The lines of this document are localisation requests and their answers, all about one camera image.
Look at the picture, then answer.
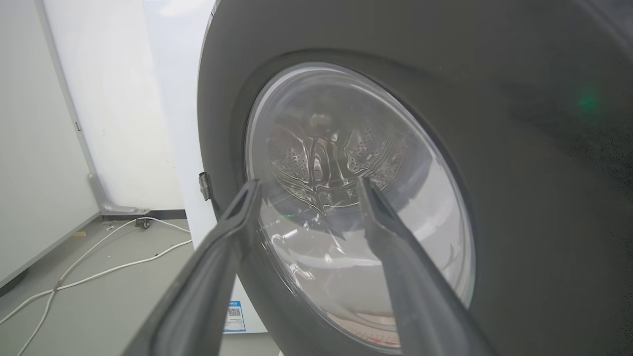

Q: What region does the white power cable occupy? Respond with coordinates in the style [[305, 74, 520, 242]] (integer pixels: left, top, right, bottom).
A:
[[0, 239, 193, 326], [16, 217, 191, 356]]

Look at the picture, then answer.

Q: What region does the blue QR code sticker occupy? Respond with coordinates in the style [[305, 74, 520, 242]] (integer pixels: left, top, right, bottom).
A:
[[223, 300, 246, 334]]

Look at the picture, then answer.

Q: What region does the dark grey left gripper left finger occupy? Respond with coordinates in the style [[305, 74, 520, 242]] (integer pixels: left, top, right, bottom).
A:
[[122, 179, 263, 356]]

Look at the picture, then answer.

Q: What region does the white washing machine body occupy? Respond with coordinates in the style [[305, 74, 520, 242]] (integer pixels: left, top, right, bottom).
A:
[[143, 0, 269, 335]]

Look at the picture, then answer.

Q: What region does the white partition panel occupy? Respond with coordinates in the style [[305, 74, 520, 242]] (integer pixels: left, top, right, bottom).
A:
[[34, 0, 151, 216]]

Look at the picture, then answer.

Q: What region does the grey round washing machine door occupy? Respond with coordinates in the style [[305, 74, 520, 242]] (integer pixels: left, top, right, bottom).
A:
[[197, 0, 633, 356]]

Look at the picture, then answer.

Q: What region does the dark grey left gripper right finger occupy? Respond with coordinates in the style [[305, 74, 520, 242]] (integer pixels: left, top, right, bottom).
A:
[[357, 177, 495, 356]]

